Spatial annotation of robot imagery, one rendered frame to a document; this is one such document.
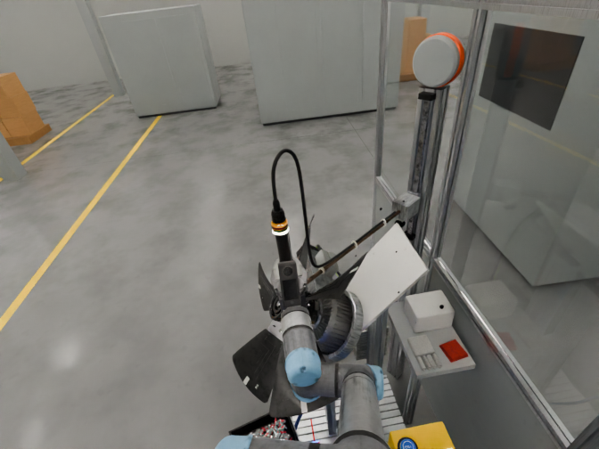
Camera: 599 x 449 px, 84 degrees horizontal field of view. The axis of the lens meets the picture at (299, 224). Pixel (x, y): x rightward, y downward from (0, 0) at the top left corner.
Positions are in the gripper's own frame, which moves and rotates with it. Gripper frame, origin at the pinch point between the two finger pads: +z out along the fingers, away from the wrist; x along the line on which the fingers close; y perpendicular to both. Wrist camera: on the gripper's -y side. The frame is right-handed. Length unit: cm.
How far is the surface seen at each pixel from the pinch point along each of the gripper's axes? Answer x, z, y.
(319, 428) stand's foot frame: 3, 9, 140
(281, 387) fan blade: -7.7, -20.4, 32.5
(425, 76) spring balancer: 55, 38, -35
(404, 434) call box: 25, -36, 41
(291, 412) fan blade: -5.6, -27.5, 33.1
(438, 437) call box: 34, -38, 41
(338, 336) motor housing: 13.8, -3.3, 37.3
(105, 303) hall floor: -165, 146, 149
